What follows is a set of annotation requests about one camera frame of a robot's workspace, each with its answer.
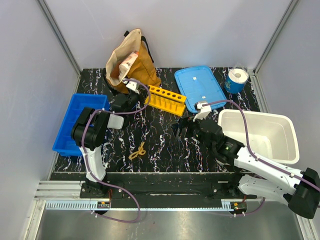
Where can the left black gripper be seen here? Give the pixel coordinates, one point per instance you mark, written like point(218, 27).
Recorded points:
point(142, 94)

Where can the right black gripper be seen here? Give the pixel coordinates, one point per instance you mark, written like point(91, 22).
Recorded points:
point(185, 122)

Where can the yellow test tube rack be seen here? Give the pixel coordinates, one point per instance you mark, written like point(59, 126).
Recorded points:
point(166, 100)

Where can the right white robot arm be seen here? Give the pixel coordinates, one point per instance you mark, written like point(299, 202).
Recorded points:
point(297, 189)

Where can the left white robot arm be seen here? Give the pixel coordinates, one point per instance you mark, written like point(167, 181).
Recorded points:
point(89, 133)

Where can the white package in bag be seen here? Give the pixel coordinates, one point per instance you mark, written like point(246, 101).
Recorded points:
point(126, 64)

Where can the brown paper tote bag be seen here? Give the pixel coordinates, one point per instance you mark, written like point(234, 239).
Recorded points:
point(143, 68)

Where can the white plastic tub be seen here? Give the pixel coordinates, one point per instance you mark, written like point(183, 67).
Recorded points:
point(270, 135)

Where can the yellow rubber band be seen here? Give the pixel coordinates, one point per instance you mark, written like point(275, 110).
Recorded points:
point(140, 152)

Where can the light blue tray lid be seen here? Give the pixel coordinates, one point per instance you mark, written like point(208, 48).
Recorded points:
point(198, 84)

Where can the toilet paper roll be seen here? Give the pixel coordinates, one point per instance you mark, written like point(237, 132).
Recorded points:
point(236, 80)

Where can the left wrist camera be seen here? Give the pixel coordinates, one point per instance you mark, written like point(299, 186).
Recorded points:
point(131, 84)

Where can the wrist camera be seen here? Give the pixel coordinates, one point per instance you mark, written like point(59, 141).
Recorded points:
point(131, 84)
point(203, 109)

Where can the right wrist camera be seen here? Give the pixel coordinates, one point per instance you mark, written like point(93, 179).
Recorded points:
point(203, 109)

